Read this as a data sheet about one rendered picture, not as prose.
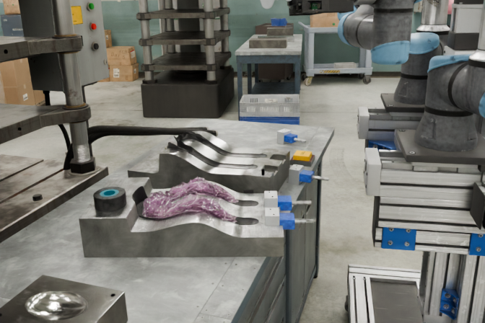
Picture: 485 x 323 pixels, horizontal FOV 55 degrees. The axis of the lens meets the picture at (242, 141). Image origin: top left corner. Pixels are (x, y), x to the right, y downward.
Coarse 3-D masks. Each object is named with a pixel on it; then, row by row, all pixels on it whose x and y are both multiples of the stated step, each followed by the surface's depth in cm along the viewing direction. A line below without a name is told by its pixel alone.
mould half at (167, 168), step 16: (192, 144) 161; (224, 144) 171; (144, 160) 167; (160, 160) 153; (176, 160) 151; (192, 160) 152; (224, 160) 159; (240, 160) 158; (256, 160) 156; (272, 160) 156; (288, 160) 164; (128, 176) 159; (144, 176) 157; (160, 176) 155; (176, 176) 153; (192, 176) 151; (208, 176) 149; (224, 176) 147; (240, 176) 145; (256, 176) 144; (272, 176) 145; (240, 192) 147; (256, 192) 145
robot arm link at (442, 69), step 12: (432, 60) 116; (444, 60) 113; (456, 60) 111; (432, 72) 116; (444, 72) 113; (456, 72) 110; (432, 84) 117; (444, 84) 113; (432, 96) 117; (444, 96) 114; (444, 108) 116; (456, 108) 115
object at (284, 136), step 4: (284, 128) 203; (280, 132) 199; (284, 132) 198; (288, 132) 200; (280, 136) 200; (284, 136) 198; (288, 136) 197; (292, 136) 197; (296, 136) 198; (280, 140) 200; (284, 140) 199; (288, 140) 197; (292, 140) 197; (296, 140) 196; (300, 140) 195; (304, 140) 194
